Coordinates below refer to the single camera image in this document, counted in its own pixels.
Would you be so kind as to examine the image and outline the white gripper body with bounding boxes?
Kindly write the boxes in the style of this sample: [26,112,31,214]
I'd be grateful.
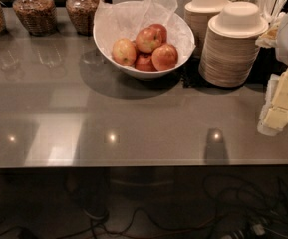
[265,74,280,107]

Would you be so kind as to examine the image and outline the rear stack paper bowls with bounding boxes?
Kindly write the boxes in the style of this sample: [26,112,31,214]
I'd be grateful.
[184,0,229,58]

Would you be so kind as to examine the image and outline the stack paper bowls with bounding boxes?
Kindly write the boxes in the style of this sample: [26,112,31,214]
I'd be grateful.
[184,0,229,58]
[198,2,268,88]

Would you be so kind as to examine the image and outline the back red apple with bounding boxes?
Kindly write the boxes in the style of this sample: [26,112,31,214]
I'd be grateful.
[150,24,167,43]

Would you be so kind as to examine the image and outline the left yellow-red apple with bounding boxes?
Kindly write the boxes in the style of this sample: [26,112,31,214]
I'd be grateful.
[112,38,137,66]

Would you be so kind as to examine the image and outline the front stack paper bowls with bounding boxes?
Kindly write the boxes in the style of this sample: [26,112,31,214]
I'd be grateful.
[198,2,268,88]

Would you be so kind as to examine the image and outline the white tissue paper liner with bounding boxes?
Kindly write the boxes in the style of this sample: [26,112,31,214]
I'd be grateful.
[93,0,196,72]

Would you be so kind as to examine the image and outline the right front red apple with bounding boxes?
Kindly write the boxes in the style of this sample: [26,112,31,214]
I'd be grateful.
[151,44,178,71]

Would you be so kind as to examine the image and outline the top middle red apple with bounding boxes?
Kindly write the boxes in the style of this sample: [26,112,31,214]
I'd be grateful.
[136,27,162,53]

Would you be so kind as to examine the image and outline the middle glass cereal jar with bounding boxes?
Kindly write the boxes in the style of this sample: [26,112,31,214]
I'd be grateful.
[12,0,57,36]

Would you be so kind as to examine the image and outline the black mesh mat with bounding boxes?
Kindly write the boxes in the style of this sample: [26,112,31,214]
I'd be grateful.
[179,53,287,88]

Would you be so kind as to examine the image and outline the right glass cereal jar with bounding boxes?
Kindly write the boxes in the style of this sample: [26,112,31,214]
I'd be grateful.
[66,0,103,36]

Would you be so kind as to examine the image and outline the white power adapter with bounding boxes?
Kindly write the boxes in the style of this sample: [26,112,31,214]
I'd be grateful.
[251,224,266,238]

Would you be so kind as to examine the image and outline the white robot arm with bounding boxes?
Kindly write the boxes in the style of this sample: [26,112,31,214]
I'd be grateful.
[257,13,288,136]

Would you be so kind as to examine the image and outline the bottom middle red apple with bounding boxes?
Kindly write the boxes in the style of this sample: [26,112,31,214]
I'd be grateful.
[135,54,156,72]

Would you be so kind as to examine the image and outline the red apple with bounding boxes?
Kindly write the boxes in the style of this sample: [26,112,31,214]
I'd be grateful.
[135,54,156,72]
[136,27,162,53]
[151,44,178,71]
[150,24,167,43]

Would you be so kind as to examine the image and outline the black floor cables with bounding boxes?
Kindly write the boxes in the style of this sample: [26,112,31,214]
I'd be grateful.
[0,172,288,239]

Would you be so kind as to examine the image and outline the white ceramic bowl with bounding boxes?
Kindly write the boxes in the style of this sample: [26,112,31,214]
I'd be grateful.
[92,1,195,82]

